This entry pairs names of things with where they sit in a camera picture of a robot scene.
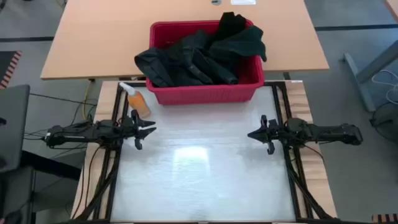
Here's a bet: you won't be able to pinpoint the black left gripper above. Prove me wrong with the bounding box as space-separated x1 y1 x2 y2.
119 108 157 151

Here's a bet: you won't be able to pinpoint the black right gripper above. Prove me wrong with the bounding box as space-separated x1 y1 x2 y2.
248 114 289 156

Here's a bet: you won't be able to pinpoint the dark blue jeans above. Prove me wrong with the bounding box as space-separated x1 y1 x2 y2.
134 46 239 88

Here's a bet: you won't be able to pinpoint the red plastic laundry bin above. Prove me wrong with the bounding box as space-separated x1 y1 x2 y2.
145 19 266 106

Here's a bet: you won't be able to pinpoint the orange spray bottle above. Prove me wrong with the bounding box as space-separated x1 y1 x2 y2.
119 82 152 119

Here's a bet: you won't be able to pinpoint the white table mat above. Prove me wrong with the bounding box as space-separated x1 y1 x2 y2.
110 85 297 222

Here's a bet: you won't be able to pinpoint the dark green garment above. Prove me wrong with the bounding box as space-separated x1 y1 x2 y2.
207 25 268 63

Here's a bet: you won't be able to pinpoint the black floor beam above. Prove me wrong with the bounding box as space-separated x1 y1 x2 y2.
20 151 82 182

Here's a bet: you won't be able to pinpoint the light wooden desk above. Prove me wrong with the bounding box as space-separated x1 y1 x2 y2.
39 0 330 81

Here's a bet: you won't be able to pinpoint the grey desk leg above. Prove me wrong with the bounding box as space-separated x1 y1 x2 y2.
343 39 398 113

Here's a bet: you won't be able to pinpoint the dark grey chair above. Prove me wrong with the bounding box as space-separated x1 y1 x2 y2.
0 84 35 224

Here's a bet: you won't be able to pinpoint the orange black striped mat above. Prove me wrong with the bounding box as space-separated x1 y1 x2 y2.
0 50 22 90

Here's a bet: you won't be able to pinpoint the orange black striped block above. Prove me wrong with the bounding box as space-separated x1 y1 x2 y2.
371 213 398 224

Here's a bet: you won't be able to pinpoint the yellow cable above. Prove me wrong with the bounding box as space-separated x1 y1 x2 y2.
81 79 94 121

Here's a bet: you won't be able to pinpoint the black aluminium frame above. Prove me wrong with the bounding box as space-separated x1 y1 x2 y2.
60 80 343 224

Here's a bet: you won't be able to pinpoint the white cable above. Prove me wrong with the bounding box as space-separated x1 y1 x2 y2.
371 68 398 105

